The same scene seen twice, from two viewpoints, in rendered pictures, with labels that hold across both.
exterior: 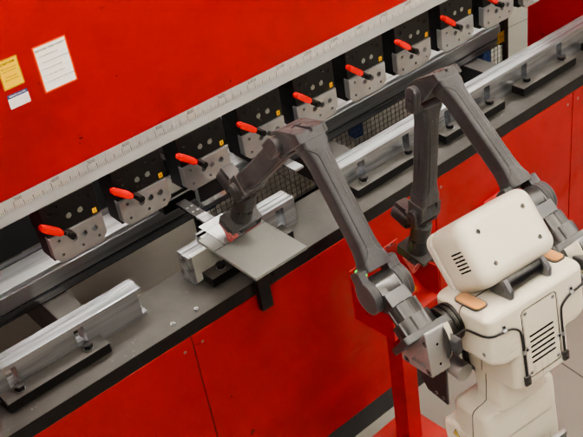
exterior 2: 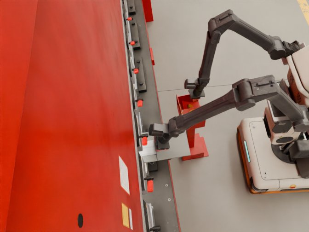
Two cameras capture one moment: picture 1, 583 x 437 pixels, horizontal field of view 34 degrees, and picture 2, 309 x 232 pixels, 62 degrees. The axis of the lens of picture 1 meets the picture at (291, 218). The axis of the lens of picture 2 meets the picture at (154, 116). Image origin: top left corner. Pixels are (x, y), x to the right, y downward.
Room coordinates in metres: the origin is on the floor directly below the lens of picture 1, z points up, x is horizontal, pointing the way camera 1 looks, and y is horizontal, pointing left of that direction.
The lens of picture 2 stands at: (1.76, 0.56, 2.33)
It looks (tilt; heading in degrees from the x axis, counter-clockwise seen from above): 61 degrees down; 309
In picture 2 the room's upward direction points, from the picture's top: 14 degrees counter-clockwise
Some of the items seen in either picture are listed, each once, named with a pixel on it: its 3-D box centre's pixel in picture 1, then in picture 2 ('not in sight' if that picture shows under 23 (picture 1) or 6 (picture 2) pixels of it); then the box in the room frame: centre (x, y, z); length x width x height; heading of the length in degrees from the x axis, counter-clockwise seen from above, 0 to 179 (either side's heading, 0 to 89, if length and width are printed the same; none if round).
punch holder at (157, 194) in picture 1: (134, 183); (134, 174); (2.10, 0.39, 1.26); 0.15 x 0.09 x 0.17; 125
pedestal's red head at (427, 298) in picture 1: (396, 289); (191, 110); (2.11, -0.27, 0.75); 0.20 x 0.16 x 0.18; 127
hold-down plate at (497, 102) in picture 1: (470, 120); (135, 34); (2.76, -0.65, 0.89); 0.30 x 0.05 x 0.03; 125
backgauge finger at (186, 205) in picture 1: (183, 202); not in sight; (2.35, 0.31, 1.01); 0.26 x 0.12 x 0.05; 35
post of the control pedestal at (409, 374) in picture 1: (403, 377); (190, 132); (2.11, -0.27, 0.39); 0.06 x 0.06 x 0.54; 37
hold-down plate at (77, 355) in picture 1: (56, 372); not in sight; (1.84, 0.66, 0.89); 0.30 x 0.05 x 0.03; 125
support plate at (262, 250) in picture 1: (252, 244); (164, 144); (2.10, 0.12, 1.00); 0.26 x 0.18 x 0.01; 35
